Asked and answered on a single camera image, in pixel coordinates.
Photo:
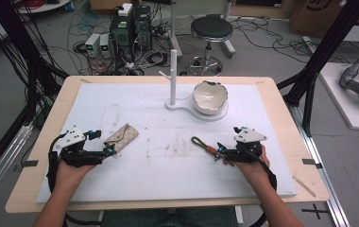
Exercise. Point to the grey power supply unit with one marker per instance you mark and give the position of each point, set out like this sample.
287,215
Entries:
105,45
92,44

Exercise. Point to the thin wooden stick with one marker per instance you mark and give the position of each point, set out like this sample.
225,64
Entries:
304,186

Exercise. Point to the person's left hand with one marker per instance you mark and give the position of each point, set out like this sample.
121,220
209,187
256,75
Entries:
72,175

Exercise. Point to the white foam mat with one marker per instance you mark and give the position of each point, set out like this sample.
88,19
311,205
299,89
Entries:
168,176

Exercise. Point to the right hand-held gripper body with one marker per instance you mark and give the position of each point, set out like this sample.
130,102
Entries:
250,135

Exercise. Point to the small white box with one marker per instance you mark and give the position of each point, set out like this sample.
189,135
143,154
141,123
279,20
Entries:
125,9

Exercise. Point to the white hook stand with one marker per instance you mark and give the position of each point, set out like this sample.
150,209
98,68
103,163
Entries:
173,82

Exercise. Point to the black round stool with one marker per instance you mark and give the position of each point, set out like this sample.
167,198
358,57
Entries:
211,28

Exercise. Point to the black tape cross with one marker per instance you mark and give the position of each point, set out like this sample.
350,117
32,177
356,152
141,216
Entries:
315,211

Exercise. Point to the aluminium rail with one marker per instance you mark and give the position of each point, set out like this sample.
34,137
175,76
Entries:
322,164
1,164

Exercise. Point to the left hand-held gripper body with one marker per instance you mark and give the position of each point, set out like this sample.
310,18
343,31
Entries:
70,137

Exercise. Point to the person's right hand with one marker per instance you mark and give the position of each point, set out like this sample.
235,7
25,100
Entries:
256,171

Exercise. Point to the black metal frame stand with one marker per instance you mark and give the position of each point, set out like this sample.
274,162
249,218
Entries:
20,47
322,56

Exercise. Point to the brown cardboard box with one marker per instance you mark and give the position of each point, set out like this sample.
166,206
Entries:
319,15

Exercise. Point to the black computer tower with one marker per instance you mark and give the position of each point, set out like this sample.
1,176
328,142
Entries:
121,34
143,26

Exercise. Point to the white eggshell-shaped bowl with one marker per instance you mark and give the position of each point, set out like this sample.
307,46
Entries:
210,97

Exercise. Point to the beige quilted pouch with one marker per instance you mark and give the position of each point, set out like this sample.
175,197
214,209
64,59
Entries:
124,137

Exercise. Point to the white board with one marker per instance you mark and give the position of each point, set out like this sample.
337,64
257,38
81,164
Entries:
341,104

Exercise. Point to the black tape strip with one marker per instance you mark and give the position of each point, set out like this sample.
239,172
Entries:
311,162
30,163

